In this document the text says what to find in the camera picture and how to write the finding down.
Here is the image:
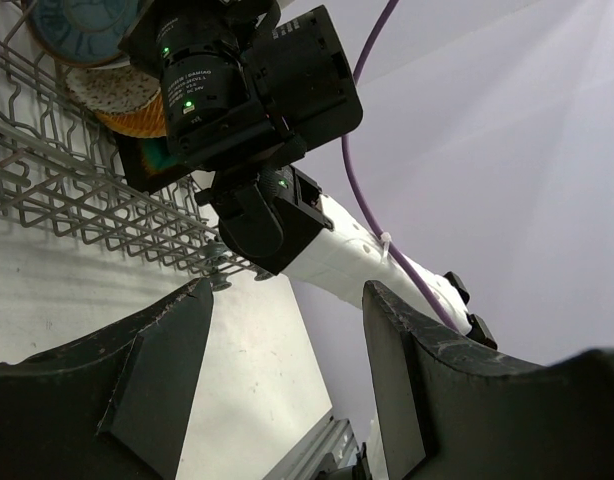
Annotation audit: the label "green square glazed plate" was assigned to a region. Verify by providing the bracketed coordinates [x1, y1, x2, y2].
[113, 133, 192, 194]

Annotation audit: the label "white plate striped rim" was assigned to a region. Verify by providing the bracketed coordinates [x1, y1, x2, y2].
[55, 54, 130, 70]

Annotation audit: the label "speckled beige oval plate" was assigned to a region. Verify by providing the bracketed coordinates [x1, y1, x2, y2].
[65, 65, 160, 115]

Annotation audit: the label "dark teal round plate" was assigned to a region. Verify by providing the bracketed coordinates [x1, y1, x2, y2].
[21, 0, 142, 63]

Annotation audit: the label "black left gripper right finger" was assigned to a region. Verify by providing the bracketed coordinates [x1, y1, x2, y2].
[362, 282, 614, 479]

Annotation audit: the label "aluminium frame rails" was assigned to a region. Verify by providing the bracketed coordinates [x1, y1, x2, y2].
[263, 412, 360, 480]

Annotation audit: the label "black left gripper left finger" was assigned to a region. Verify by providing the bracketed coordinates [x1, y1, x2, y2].
[0, 279, 214, 479]

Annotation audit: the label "grey wire dish rack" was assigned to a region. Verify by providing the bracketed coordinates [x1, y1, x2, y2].
[0, 0, 276, 291]

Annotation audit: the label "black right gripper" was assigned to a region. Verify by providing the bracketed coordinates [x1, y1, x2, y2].
[119, 1, 277, 168]

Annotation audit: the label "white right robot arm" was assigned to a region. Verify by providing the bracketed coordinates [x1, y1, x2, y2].
[119, 1, 495, 347]

